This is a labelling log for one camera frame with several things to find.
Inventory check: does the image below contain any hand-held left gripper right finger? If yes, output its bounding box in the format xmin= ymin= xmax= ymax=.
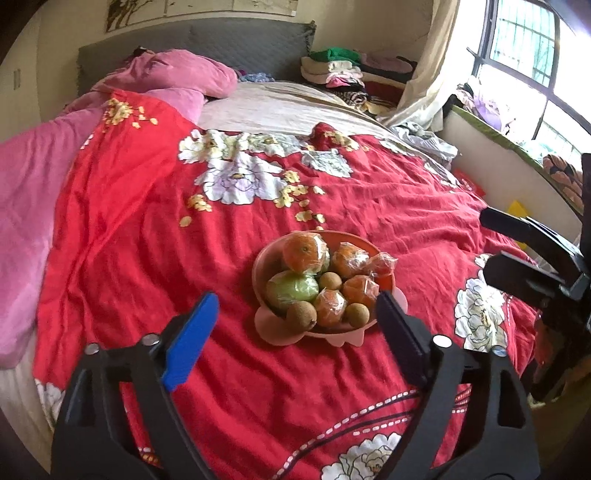
xmin=375 ymin=291 xmax=541 ymax=480

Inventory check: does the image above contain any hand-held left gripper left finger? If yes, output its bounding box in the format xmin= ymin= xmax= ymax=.
xmin=51 ymin=292 xmax=221 ymax=480

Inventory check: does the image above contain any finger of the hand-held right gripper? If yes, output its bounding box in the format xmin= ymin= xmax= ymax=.
xmin=479 ymin=207 xmax=590 ymax=284
xmin=482 ymin=254 xmax=578 ymax=308

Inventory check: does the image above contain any small red fruit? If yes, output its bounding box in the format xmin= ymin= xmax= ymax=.
xmin=365 ymin=253 xmax=398 ymax=280

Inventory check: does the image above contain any pink scalloped bowl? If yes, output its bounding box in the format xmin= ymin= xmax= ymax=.
xmin=252 ymin=230 xmax=408 ymax=348

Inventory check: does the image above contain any floral patterned cloth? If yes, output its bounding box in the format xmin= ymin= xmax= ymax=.
xmin=540 ymin=154 xmax=585 ymax=213

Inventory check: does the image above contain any red plastic bag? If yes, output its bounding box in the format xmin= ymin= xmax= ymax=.
xmin=452 ymin=168 xmax=485 ymax=197

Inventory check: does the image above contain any green-edged window bench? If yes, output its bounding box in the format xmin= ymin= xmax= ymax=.
xmin=436 ymin=104 xmax=585 ymax=241

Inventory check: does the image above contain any red floral blanket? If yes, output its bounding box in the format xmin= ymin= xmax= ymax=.
xmin=32 ymin=90 xmax=541 ymax=480

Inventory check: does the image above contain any purple cloth pile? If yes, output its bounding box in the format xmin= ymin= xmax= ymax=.
xmin=445 ymin=83 xmax=518 ymax=134

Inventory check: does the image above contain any cream curtain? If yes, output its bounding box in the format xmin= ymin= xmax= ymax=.
xmin=383 ymin=0 xmax=490 ymax=132

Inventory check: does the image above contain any barred window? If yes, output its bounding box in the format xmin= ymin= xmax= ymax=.
xmin=466 ymin=0 xmax=591 ymax=153

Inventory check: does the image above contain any pink quilt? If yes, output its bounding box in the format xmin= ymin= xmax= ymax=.
xmin=0 ymin=48 xmax=238 ymax=370

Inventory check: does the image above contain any stack of folded clothes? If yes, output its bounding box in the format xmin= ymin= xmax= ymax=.
xmin=300 ymin=45 xmax=416 ymax=114

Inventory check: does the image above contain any beige bed sheet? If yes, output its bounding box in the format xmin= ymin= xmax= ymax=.
xmin=196 ymin=80 xmax=402 ymax=139

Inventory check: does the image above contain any grey padded headboard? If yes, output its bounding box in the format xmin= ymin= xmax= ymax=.
xmin=76 ymin=19 xmax=317 ymax=97

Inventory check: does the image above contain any cream wardrobe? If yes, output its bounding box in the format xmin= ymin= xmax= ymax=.
xmin=0 ymin=41 xmax=44 ymax=144

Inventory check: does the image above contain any wall painting panel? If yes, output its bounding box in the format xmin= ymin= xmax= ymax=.
xmin=106 ymin=0 xmax=165 ymax=33
xmin=250 ymin=0 xmax=301 ymax=17
xmin=163 ymin=0 xmax=253 ymax=21

